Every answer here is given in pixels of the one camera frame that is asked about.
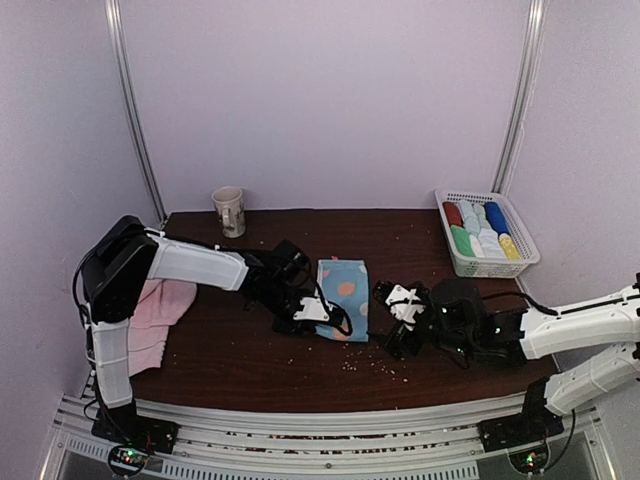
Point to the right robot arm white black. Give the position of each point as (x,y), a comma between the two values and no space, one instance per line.
(515,337)

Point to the white plastic basket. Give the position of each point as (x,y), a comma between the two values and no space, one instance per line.
(487,267)

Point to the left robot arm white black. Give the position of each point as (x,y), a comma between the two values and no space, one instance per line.
(136,282)

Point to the dark blue rolled towel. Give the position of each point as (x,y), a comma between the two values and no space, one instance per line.
(496,218)

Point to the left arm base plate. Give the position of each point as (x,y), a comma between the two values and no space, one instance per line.
(147,434)

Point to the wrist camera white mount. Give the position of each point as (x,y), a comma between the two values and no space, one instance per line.
(312,309)
(405,306)

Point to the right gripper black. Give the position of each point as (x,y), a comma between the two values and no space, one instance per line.
(411,349)

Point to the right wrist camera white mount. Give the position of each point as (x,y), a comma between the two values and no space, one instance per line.
(405,306)

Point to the yellow rolled towel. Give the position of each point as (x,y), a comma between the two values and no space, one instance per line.
(508,246)

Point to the aluminium front rail frame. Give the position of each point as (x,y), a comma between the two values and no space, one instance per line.
(420,443)

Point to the blue polka dot towel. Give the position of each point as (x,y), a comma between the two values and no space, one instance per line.
(345,283)

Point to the pink towel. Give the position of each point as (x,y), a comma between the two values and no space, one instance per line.
(162,303)

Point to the white rolled towel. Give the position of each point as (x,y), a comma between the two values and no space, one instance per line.
(486,245)

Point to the left aluminium frame post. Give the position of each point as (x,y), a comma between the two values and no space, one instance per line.
(117,35)

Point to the aluminium frame post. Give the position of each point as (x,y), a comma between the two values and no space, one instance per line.
(522,96)
(117,35)

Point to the right circuit board with leds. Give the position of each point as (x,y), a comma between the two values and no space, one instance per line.
(530,461)

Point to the right aluminium frame post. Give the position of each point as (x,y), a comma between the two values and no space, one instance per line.
(522,96)

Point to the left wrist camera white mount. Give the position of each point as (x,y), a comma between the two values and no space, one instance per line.
(312,309)

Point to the beige ceramic mug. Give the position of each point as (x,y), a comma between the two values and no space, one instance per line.
(229,206)

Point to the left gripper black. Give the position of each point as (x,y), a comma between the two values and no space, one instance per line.
(281,326)

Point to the green rolled towel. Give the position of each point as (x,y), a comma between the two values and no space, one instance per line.
(462,241)

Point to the light blue rolled towel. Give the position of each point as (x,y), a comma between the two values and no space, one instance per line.
(473,216)

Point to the left circuit board with leds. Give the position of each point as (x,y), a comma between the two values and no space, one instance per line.
(126,461)

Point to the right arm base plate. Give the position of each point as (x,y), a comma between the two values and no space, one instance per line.
(516,430)

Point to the circuit board with leds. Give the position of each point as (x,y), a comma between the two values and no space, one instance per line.
(126,461)
(530,461)

